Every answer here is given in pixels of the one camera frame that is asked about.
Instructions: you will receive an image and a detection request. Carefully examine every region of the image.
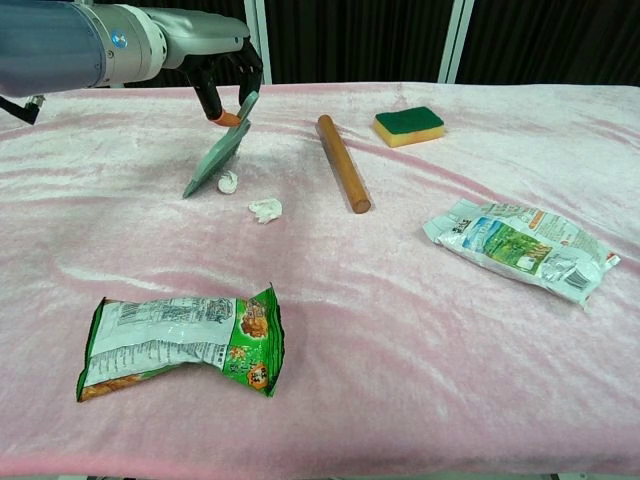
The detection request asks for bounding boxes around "wooden rolling pin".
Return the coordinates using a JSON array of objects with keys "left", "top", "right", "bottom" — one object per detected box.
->
[{"left": 317, "top": 114, "right": 374, "bottom": 215}]

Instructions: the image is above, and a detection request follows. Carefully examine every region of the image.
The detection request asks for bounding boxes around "white snack bag landscape print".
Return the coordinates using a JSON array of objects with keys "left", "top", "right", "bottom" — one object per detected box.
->
[{"left": 422, "top": 198, "right": 622, "bottom": 311}]

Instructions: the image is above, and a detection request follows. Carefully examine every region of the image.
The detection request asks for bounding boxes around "black curtain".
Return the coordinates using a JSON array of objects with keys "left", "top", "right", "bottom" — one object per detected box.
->
[{"left": 0, "top": 0, "right": 640, "bottom": 91}]

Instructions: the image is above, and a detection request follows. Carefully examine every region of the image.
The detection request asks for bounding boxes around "green white snack bag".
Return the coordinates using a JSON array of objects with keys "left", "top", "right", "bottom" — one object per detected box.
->
[{"left": 75, "top": 282, "right": 285, "bottom": 403}]

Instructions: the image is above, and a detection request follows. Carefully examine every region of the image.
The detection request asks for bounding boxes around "double white frame post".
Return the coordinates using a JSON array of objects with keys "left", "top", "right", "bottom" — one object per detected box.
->
[{"left": 243, "top": 0, "right": 274, "bottom": 85}]

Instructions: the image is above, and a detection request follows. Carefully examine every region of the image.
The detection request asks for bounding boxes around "pink velvet tablecloth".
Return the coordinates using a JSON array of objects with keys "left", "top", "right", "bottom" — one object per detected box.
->
[{"left": 0, "top": 82, "right": 640, "bottom": 476}]

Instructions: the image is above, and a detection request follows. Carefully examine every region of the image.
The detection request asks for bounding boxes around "teal plastic hand broom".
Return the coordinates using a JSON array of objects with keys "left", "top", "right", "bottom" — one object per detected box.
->
[{"left": 182, "top": 91, "right": 261, "bottom": 200}]

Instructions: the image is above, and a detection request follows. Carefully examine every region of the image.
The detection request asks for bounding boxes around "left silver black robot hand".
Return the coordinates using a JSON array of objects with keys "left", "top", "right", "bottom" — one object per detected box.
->
[{"left": 147, "top": 5, "right": 265, "bottom": 127}]

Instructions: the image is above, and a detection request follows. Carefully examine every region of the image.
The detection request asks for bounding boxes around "large white paper ball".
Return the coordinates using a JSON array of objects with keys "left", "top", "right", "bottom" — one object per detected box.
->
[{"left": 248, "top": 198, "right": 284, "bottom": 225}]

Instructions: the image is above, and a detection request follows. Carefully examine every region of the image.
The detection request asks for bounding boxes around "green yellow sponge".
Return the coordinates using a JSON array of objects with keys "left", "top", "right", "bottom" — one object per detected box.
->
[{"left": 374, "top": 106, "right": 446, "bottom": 149}]

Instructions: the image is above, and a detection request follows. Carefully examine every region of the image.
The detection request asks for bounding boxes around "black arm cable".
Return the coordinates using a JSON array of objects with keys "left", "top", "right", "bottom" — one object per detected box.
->
[{"left": 0, "top": 94, "right": 47, "bottom": 126}]

